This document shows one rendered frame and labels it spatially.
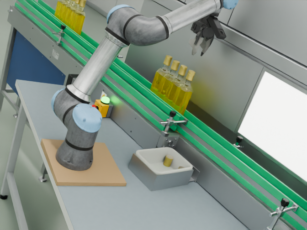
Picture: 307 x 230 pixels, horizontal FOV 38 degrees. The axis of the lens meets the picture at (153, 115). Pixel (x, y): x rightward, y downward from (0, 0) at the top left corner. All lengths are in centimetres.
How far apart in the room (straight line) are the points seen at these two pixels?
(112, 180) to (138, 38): 57
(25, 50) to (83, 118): 159
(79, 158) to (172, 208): 42
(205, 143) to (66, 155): 63
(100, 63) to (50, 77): 116
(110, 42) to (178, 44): 70
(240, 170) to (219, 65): 54
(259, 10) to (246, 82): 32
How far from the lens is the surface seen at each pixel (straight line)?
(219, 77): 214
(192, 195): 193
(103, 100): 227
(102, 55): 176
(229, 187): 191
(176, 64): 216
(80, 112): 170
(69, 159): 177
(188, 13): 175
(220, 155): 195
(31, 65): 312
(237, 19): 214
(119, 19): 174
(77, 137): 172
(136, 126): 215
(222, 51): 214
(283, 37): 199
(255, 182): 185
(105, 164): 187
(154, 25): 167
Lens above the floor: 172
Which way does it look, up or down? 22 degrees down
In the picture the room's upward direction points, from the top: 20 degrees clockwise
